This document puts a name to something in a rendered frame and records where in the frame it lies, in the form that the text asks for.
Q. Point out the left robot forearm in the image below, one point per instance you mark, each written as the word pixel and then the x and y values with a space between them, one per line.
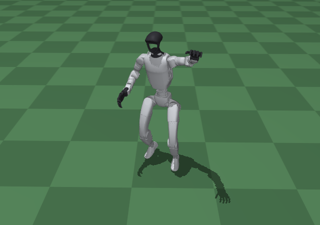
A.
pixel 191 62

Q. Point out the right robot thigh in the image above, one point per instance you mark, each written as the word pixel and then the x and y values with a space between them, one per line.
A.
pixel 145 116

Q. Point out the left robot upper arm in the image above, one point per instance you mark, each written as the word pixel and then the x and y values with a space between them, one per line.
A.
pixel 174 61

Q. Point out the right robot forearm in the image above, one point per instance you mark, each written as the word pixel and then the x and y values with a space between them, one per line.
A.
pixel 130 83

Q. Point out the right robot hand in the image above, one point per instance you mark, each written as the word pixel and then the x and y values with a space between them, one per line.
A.
pixel 121 96

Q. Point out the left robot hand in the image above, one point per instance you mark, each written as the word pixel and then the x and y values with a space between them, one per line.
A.
pixel 194 55

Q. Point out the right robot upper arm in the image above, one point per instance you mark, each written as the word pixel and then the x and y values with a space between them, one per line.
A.
pixel 138 66

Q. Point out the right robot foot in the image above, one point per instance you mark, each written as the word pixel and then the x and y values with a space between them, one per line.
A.
pixel 150 151

